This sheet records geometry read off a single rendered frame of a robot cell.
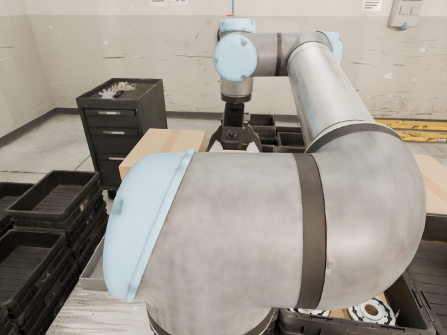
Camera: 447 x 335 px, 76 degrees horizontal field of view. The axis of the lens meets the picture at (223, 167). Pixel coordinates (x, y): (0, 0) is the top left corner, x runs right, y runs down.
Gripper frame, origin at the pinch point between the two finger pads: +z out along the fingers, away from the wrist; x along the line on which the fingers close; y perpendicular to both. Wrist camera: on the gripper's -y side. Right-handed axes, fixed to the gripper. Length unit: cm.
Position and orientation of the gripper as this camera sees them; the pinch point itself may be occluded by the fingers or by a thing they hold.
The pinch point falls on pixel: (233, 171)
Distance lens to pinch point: 74.7
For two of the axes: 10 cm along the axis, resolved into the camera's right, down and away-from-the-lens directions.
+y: 0.9, -5.0, 8.6
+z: 0.0, 8.7, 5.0
